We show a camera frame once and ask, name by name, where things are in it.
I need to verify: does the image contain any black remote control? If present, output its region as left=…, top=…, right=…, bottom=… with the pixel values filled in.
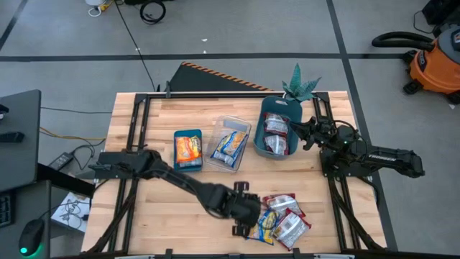
left=0, top=131, right=26, bottom=144

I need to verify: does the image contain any black keyboard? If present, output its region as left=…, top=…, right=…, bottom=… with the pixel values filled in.
left=0, top=191, right=16, bottom=230

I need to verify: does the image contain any black aluminium table frame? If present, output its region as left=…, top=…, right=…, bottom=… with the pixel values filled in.
left=86, top=91, right=397, bottom=259

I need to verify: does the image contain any teal plastic bin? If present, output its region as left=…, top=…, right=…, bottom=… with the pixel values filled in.
left=172, top=129, right=203, bottom=173

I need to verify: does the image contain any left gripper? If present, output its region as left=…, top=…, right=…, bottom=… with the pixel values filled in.
left=223, top=181, right=262, bottom=239

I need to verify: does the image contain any yellow floor cable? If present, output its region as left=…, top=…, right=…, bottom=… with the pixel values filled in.
left=39, top=126, right=107, bottom=142

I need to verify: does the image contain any black power adapter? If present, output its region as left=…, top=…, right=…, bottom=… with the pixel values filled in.
left=47, top=151, right=75, bottom=171

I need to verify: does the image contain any blue Maruchan noodle pack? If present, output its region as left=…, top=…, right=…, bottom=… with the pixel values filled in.
left=222, top=130, right=249, bottom=156
left=210, top=140, right=236, bottom=168
left=247, top=209, right=282, bottom=247

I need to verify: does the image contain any red Maruchan noodle pack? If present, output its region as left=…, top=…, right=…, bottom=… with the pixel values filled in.
left=262, top=135, right=290, bottom=157
left=262, top=193, right=307, bottom=219
left=272, top=209, right=313, bottom=252
left=263, top=112, right=290, bottom=136

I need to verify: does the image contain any black equipment case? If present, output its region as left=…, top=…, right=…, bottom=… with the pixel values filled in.
left=421, top=0, right=460, bottom=27

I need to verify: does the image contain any black computer mouse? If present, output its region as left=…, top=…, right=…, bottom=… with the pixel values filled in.
left=18, top=218, right=46, bottom=258

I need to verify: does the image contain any orange shop vacuum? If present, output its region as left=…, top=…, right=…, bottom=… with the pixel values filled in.
left=371, top=24, right=460, bottom=106

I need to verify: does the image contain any black ramp with orange stripes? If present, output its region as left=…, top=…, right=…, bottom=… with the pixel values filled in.
left=168, top=61, right=275, bottom=93

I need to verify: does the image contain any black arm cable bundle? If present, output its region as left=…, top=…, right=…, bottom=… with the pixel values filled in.
left=86, top=177, right=142, bottom=253
left=328, top=176, right=386, bottom=251

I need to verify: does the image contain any slate-blue bin with handles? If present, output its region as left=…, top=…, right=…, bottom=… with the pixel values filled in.
left=252, top=95, right=304, bottom=160

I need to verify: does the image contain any dark grey desk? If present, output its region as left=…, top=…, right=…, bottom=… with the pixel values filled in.
left=0, top=89, right=95, bottom=259

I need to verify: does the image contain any orange Maruchan noodle pack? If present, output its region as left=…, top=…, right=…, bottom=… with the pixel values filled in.
left=175, top=135, right=203, bottom=164

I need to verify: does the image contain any green artificial plant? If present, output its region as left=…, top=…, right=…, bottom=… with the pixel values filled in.
left=281, top=63, right=322, bottom=103

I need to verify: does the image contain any clear plastic bin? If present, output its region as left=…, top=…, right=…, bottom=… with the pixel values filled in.
left=204, top=114, right=252, bottom=173

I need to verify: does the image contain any coiled black cable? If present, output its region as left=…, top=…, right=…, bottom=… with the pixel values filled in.
left=139, top=0, right=167, bottom=26

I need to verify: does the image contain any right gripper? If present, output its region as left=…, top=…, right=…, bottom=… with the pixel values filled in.
left=289, top=117, right=338, bottom=152

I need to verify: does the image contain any white paper sheet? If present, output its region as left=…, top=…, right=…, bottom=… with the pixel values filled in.
left=50, top=191, right=91, bottom=233

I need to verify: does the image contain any long black floor cable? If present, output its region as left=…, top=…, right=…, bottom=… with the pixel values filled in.
left=114, top=0, right=160, bottom=93

